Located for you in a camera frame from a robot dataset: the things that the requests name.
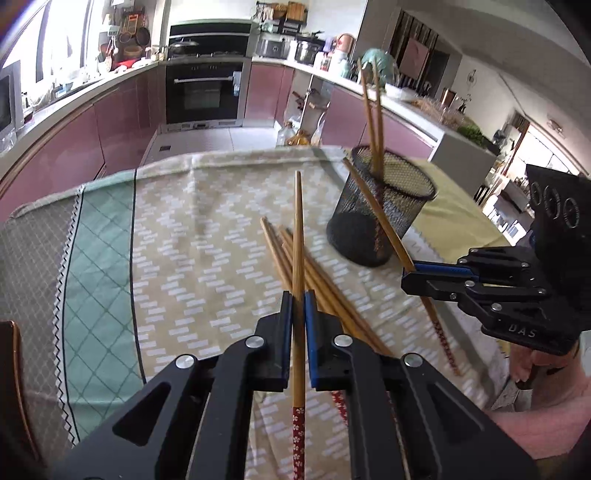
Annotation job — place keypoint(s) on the black range hood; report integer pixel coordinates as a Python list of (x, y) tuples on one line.
[(210, 34)]

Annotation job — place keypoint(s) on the pink kettle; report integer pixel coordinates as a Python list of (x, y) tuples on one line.
[(344, 42)]

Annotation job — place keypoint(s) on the silver microwave oven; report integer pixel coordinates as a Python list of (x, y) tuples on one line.
[(8, 101)]

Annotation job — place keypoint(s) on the beige green patterned tablecloth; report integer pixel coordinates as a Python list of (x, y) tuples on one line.
[(184, 258)]

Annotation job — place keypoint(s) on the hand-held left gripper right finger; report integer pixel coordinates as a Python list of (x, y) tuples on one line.
[(310, 332)]

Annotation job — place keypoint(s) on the black countertop shelf rack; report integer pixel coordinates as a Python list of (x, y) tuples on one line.
[(281, 11)]

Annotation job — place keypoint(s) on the person's right forearm pink sleeve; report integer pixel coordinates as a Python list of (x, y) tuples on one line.
[(545, 429)]

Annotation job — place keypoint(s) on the bunch of wooden chopsticks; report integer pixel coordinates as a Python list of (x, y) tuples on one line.
[(323, 286)]

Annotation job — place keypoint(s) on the stainless steel stock pot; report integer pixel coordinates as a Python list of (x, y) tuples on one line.
[(307, 50)]

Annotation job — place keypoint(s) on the red bowl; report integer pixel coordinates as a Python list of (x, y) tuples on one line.
[(127, 62)]

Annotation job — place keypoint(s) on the dark cooking pot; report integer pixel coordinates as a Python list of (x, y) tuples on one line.
[(182, 48)]

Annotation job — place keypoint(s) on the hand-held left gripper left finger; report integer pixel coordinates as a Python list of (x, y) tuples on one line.
[(287, 323)]

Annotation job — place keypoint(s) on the yellow zigzag-edged cloth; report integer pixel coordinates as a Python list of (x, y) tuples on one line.
[(461, 217)]

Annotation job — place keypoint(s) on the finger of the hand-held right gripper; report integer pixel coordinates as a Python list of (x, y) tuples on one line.
[(438, 267), (429, 285)]

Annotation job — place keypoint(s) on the black mesh utensil holder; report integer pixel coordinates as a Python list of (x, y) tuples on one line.
[(351, 230)]

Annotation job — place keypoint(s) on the black built-in oven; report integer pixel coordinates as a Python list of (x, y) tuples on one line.
[(203, 92)]

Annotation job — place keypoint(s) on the pink kitchen cabinet run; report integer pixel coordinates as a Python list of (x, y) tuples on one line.
[(268, 92), (83, 134)]

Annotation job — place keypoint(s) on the person's right hand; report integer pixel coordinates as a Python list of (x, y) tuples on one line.
[(521, 364)]

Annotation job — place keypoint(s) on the teal ceramic jar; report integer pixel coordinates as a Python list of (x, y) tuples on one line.
[(378, 60)]

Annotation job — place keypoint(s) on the wooden chopstick red patterned end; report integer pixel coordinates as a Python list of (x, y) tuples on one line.
[(378, 120), (367, 110), (369, 198), (298, 230)]

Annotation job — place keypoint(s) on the hanging kitchen utensils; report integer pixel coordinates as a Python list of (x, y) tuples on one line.
[(131, 34)]

